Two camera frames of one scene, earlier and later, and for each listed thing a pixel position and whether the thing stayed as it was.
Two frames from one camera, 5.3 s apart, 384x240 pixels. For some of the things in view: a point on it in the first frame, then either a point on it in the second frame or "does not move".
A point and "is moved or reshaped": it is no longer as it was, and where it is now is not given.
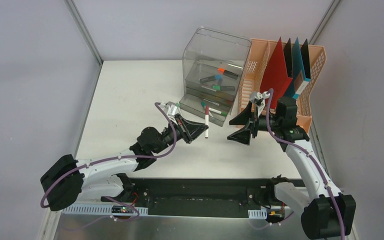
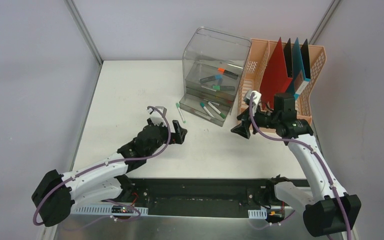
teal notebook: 297,83 does not move
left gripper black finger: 190,130 → 178,137
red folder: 275,76 does not move
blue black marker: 215,77 does not move
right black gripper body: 274,121 does not move
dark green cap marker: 217,111 is moved or reshaped
